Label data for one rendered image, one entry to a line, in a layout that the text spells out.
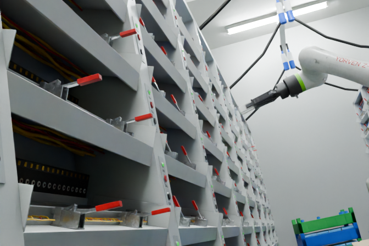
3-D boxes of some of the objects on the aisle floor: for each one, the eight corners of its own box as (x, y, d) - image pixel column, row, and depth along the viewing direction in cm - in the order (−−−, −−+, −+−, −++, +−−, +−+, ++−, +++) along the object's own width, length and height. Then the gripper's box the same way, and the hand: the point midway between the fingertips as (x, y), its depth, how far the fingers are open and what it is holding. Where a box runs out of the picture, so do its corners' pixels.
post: (251, 368, 171) (163, -42, 217) (249, 376, 162) (158, -53, 208) (197, 377, 174) (122, -29, 220) (191, 385, 165) (115, -39, 211)
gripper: (289, 91, 213) (240, 115, 215) (290, 100, 228) (244, 122, 231) (281, 76, 215) (233, 100, 218) (283, 86, 230) (238, 108, 233)
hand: (246, 108), depth 224 cm, fingers open, 3 cm apart
